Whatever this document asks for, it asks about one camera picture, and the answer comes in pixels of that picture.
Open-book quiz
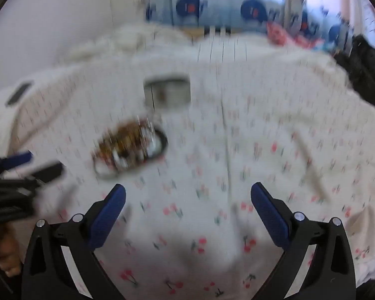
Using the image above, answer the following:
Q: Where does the striped tan pillow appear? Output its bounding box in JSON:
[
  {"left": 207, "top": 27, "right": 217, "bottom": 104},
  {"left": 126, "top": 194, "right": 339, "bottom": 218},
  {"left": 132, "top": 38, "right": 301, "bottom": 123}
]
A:
[{"left": 178, "top": 26, "right": 238, "bottom": 39}]

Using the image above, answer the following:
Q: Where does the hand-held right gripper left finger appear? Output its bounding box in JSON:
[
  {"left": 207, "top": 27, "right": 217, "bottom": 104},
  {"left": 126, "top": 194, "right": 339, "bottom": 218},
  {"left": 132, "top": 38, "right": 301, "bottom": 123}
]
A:
[{"left": 21, "top": 184, "right": 126, "bottom": 300}]

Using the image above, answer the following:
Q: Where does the blue whale print bumper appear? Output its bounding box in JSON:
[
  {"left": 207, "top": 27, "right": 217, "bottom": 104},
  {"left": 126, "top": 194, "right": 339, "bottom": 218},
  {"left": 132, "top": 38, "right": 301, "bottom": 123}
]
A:
[{"left": 145, "top": 0, "right": 354, "bottom": 51}]

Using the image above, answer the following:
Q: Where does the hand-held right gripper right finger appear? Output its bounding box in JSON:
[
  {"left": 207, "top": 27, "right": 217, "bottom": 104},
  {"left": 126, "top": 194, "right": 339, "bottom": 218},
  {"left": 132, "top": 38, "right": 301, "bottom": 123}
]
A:
[{"left": 250, "top": 182, "right": 357, "bottom": 300}]

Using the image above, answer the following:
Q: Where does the white striped sheet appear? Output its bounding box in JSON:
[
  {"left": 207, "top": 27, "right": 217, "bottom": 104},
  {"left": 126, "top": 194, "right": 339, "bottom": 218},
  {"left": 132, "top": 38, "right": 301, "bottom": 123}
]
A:
[{"left": 65, "top": 25, "right": 338, "bottom": 79}]

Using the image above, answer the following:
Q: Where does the person's left hand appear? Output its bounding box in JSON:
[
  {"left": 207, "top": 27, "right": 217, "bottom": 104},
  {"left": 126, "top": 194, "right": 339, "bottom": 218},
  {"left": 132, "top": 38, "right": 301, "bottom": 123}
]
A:
[{"left": 0, "top": 224, "right": 23, "bottom": 278}]

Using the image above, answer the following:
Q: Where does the black phone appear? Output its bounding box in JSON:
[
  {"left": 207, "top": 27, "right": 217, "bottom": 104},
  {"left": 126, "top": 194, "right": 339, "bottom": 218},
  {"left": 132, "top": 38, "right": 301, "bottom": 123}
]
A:
[{"left": 5, "top": 82, "right": 34, "bottom": 107}]

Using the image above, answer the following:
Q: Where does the black cloth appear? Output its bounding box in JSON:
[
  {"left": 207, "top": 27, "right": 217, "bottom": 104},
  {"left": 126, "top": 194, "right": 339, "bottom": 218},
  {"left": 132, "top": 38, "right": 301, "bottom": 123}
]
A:
[{"left": 333, "top": 34, "right": 375, "bottom": 116}]

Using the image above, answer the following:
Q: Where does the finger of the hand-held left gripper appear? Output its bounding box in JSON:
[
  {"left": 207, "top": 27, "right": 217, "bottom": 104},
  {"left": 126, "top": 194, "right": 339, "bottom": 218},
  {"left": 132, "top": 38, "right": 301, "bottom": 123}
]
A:
[
  {"left": 0, "top": 150, "right": 34, "bottom": 177},
  {"left": 26, "top": 161, "right": 65, "bottom": 184}
]

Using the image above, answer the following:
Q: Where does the pile of beaded jewelry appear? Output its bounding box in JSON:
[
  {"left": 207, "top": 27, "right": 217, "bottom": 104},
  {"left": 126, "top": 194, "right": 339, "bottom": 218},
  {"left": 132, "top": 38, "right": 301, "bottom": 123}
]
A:
[{"left": 95, "top": 117, "right": 154, "bottom": 168}]

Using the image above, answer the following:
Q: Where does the round metal dish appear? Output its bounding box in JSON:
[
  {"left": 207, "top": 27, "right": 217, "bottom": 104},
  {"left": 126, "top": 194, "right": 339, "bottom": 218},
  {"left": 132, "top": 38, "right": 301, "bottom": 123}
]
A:
[{"left": 92, "top": 117, "right": 169, "bottom": 180}]

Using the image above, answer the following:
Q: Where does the white mattress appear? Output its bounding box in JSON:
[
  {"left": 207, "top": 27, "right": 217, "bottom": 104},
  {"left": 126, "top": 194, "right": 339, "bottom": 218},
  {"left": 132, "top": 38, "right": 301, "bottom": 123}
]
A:
[{"left": 0, "top": 78, "right": 30, "bottom": 163}]

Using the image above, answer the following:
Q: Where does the metal tin box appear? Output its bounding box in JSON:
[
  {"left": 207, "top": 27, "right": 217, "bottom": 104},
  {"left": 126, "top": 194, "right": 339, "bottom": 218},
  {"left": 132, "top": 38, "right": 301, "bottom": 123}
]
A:
[{"left": 143, "top": 73, "right": 191, "bottom": 111}]

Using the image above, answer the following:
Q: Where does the cherry print blanket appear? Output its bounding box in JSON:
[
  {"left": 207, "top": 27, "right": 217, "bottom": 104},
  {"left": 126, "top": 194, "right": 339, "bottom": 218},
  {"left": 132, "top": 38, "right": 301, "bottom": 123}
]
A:
[{"left": 6, "top": 47, "right": 375, "bottom": 300}]

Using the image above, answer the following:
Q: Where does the pink red cloth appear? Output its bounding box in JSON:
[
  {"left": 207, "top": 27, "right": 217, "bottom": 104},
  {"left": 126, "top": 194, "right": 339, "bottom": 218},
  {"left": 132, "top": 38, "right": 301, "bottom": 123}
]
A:
[{"left": 265, "top": 22, "right": 327, "bottom": 51}]

